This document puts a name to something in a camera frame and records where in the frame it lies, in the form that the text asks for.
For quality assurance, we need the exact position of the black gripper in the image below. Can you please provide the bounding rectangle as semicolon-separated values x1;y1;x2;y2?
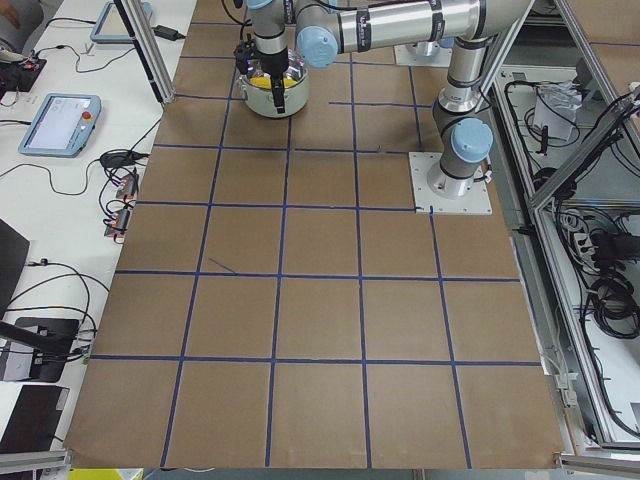
260;47;289;113

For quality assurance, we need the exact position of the glass pot lid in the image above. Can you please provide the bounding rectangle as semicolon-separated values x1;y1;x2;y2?
240;50;307;89

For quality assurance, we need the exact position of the yellow corn cob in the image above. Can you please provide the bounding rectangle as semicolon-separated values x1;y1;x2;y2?
249;76;271;89

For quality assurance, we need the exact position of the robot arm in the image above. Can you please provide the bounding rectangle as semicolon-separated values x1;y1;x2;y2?
234;0;531;200

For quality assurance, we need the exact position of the pale green electric pot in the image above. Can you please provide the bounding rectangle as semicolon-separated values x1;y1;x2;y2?
235;49;310;120

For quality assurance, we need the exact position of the black power brick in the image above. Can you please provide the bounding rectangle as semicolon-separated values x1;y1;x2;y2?
152;25;186;41

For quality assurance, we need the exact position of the far blue teach pendant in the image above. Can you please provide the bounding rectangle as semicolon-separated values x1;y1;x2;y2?
90;1;132;45

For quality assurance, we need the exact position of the blue teach pendant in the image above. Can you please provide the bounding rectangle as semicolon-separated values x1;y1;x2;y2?
90;1;132;45
18;93;102;158

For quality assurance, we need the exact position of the upper small circuit board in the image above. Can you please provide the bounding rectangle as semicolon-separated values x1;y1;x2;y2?
116;172;139;201

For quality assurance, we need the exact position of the small circuit board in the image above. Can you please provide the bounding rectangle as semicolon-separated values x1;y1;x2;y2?
116;172;139;201
104;208;131;241

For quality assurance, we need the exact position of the lower small circuit board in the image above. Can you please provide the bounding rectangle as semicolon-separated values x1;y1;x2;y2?
104;208;131;241

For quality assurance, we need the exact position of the near blue teach pendant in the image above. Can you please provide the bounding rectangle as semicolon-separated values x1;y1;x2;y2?
18;93;102;158

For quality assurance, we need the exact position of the black electronics board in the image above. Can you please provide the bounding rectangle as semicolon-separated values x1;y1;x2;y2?
1;59;47;95

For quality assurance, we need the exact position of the white crumpled paper bag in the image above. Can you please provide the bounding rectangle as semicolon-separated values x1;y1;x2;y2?
533;81;582;141

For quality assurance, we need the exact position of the black laptop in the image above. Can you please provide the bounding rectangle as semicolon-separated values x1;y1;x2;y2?
0;220;30;317

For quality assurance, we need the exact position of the white power strip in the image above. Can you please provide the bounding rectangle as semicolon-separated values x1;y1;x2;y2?
560;212;598;275

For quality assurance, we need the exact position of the black flat box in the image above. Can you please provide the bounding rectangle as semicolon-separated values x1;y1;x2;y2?
1;385;69;454

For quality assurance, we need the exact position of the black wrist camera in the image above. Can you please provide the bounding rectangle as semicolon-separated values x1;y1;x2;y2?
234;40;256;75

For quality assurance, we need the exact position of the aluminium frame diagonal strut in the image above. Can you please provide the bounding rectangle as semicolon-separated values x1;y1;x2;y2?
114;0;175;104

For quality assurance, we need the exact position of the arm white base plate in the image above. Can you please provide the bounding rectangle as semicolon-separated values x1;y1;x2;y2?
408;152;492;216
394;37;454;68

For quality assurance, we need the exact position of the black camera stand base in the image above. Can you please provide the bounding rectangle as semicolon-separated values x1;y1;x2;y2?
1;317;80;383

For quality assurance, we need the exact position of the coiled black cable bundle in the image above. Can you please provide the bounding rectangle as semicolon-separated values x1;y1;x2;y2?
582;272;639;341

